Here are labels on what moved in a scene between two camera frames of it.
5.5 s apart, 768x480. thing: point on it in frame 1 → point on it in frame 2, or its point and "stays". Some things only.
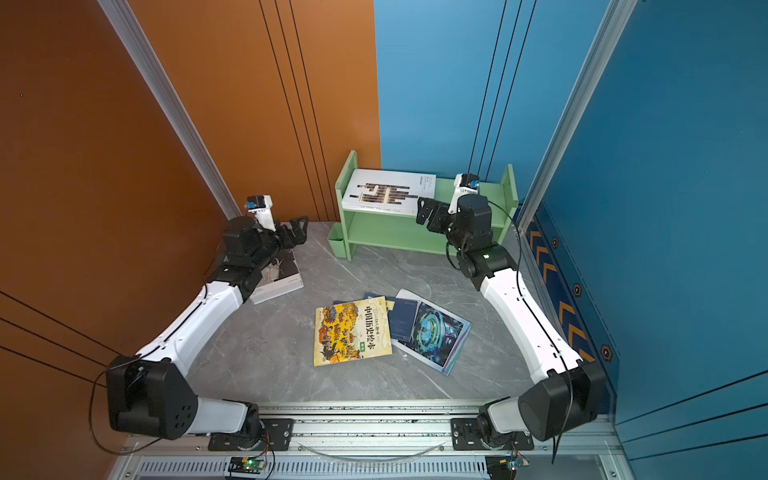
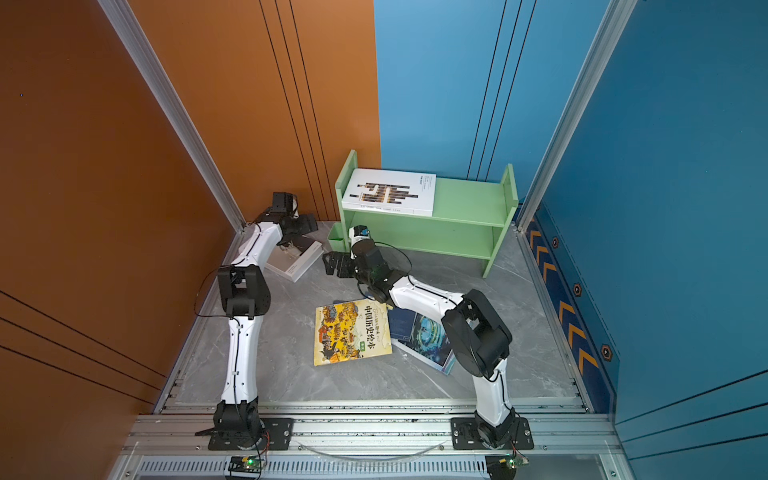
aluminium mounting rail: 370,428 stays
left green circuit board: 247,465 stays
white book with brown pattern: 388,191 stays
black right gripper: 441,212 → 345,261
